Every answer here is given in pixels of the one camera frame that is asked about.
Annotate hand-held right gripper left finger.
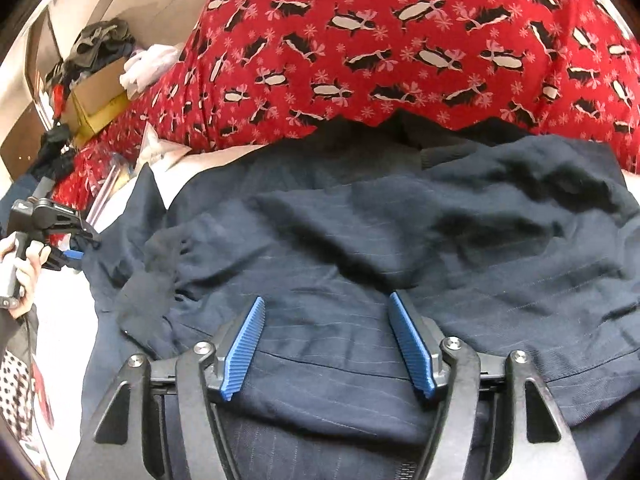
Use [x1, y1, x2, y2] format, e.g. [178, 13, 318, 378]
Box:
[67, 296, 266, 480]

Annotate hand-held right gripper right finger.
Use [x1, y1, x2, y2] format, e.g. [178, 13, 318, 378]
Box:
[388, 291, 588, 480]

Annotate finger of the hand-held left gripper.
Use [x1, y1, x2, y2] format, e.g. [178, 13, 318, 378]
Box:
[60, 219, 102, 251]
[39, 246, 86, 274]

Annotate navy pinstriped garment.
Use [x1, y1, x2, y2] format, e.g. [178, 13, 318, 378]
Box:
[65, 117, 640, 480]

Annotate person's left hand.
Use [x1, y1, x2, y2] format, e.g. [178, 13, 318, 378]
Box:
[0, 237, 51, 320]

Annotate black cloth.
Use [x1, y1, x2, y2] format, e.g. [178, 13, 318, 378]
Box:
[31, 124, 77, 183]

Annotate clear plastic bag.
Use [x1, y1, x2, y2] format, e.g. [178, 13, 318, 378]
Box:
[86, 122, 192, 223]

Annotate white mattress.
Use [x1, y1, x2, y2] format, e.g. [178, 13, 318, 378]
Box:
[27, 142, 261, 466]

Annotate person's polka dot clothing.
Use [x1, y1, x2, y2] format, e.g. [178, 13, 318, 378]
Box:
[0, 305, 57, 461]

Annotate white crumpled cloth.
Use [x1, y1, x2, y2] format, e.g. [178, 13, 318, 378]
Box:
[119, 43, 182, 102]

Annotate red penguin print blanket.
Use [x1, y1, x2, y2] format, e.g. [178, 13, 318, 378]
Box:
[50, 0, 640, 211]

